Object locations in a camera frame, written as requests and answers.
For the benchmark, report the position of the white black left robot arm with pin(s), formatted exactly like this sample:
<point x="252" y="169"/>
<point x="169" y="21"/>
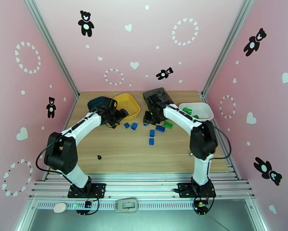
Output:
<point x="83" y="128"/>

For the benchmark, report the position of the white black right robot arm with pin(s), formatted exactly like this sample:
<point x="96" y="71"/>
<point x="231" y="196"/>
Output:
<point x="182" y="114"/>

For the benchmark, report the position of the yellow plastic container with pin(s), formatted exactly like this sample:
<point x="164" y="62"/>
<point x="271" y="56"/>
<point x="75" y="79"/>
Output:
<point x="130" y="104"/>

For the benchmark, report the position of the blue lego brick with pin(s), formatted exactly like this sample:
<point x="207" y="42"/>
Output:
<point x="151" y="141"/>
<point x="126" y="125"/>
<point x="160" y="128"/>
<point x="134" y="126"/>
<point x="152" y="133"/>

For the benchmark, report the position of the dark teal plastic container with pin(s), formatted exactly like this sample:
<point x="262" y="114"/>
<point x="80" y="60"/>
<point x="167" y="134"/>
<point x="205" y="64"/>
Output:
<point x="97" y="102"/>

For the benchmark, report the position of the grey compartment organizer box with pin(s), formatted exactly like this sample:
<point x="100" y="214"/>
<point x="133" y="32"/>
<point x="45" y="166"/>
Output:
<point x="161" y="91"/>

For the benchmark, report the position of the small black object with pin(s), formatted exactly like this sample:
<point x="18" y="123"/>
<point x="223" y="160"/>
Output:
<point x="99" y="157"/>

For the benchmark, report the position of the white plastic container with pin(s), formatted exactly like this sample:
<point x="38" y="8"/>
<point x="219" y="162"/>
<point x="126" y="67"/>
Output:
<point x="204" y="108"/>

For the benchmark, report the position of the aluminium mounting rails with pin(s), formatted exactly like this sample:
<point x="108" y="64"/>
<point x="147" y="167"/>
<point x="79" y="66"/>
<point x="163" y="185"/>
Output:
<point x="143" y="184"/>

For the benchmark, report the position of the small circuit board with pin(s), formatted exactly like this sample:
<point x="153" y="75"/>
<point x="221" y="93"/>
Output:
<point x="87" y="203"/>
<point x="201" y="206"/>

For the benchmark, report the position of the white round object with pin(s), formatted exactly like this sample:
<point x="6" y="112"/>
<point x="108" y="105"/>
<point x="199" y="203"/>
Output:
<point x="60" y="208"/>

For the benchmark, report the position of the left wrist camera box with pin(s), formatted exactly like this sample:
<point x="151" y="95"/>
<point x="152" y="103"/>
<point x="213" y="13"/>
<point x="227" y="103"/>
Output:
<point x="111" y="104"/>

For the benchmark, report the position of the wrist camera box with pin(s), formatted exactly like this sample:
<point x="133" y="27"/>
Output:
<point x="111" y="104"/>
<point x="154" y="98"/>

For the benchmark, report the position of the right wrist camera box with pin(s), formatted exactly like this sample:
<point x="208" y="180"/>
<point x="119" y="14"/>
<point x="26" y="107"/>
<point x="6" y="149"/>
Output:
<point x="154" y="98"/>

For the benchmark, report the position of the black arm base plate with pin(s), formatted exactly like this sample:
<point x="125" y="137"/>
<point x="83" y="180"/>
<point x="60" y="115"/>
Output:
<point x="183" y="189"/>
<point x="98" y="189"/>

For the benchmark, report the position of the slotted aluminium rail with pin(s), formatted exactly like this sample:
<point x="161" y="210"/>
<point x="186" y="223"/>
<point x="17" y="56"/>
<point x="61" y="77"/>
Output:
<point x="158" y="205"/>

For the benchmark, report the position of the aluminium frame post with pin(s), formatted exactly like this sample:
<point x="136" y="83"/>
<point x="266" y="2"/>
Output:
<point x="227" y="45"/>
<point x="51" y="45"/>

